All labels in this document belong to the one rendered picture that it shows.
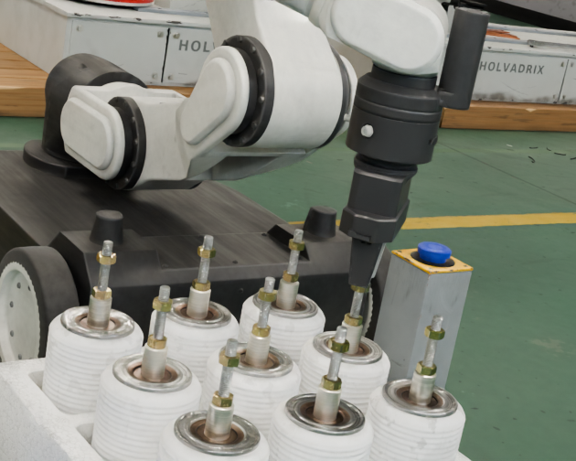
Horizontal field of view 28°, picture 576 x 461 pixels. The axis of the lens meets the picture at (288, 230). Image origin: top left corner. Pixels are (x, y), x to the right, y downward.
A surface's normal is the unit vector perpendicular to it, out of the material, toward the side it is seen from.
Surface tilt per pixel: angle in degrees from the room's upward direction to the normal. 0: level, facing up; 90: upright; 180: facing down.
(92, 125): 90
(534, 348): 0
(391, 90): 46
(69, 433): 0
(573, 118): 90
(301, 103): 87
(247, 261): 0
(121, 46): 90
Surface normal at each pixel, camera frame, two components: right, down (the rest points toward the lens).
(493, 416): 0.17, -0.94
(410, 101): 0.10, 0.32
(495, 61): 0.54, 0.34
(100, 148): -0.83, 0.03
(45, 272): 0.35, -0.71
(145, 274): 0.50, -0.40
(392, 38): -0.16, 0.28
